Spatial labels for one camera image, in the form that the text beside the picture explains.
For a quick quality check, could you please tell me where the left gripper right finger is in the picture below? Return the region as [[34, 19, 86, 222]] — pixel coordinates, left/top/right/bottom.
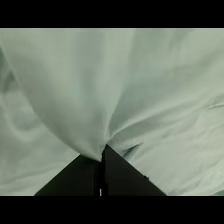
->
[[99, 143, 167, 197]]

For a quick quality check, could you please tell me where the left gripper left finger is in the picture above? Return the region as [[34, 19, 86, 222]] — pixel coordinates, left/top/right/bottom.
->
[[34, 153, 102, 197]]

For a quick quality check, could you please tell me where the pale green shirt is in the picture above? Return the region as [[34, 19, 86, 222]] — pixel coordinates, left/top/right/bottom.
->
[[0, 27, 224, 197]]

